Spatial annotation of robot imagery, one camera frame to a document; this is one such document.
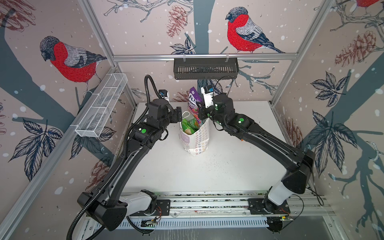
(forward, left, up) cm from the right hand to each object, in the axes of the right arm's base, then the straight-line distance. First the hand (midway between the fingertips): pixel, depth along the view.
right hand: (195, 104), depth 71 cm
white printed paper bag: (-7, -1, -25) cm, 26 cm away
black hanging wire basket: (+43, -5, -8) cm, 44 cm away
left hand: (-3, +11, +1) cm, 11 cm away
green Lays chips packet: (-2, +4, -16) cm, 16 cm away
